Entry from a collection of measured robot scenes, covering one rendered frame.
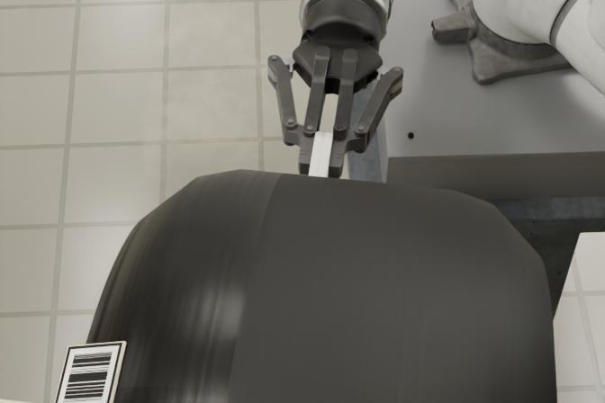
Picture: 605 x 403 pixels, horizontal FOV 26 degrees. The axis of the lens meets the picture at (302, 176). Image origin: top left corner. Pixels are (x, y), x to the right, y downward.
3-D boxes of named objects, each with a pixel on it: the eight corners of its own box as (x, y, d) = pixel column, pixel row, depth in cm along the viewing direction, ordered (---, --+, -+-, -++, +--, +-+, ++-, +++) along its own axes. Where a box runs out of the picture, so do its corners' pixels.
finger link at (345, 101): (340, 78, 124) (356, 80, 124) (331, 161, 116) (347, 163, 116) (342, 47, 121) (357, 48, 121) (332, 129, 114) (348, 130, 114)
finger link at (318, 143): (324, 130, 114) (315, 130, 114) (315, 188, 109) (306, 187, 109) (323, 156, 116) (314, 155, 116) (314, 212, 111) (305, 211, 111)
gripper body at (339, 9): (300, -12, 125) (287, 51, 118) (389, -4, 124) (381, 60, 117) (299, 49, 130) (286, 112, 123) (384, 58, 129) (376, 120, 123)
